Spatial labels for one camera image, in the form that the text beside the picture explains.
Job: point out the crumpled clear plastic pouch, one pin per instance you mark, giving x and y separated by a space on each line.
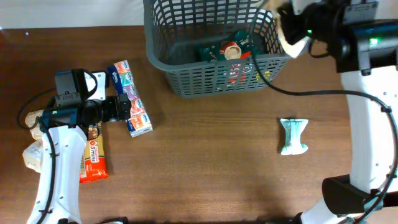
33 154

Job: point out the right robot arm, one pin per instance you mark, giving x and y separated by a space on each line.
362 38

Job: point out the green Nescafe coffee bag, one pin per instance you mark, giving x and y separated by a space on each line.
237 46

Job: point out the beige paper pouch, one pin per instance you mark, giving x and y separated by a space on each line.
292 50

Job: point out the dark grey plastic basket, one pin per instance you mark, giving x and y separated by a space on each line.
179 35

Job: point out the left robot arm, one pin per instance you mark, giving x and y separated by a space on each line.
64 139

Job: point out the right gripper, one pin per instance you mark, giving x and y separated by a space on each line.
289 23

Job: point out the San Remo spaghetti packet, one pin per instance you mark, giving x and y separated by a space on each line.
93 162

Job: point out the small teal white packet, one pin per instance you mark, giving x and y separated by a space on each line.
293 130

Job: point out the Kleenex tissue multipack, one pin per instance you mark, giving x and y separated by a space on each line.
133 109

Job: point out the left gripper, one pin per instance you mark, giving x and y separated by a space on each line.
114 110

